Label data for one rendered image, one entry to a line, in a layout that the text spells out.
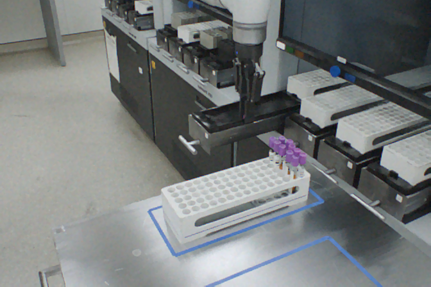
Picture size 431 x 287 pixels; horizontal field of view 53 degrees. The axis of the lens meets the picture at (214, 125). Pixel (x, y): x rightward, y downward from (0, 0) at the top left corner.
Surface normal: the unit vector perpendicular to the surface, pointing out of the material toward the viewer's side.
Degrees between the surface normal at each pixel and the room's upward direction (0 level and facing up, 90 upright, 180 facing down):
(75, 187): 0
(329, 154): 90
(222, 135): 90
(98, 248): 0
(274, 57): 90
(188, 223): 90
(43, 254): 0
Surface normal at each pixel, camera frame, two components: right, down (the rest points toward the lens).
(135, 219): 0.00, -0.88
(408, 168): -0.87, 0.23
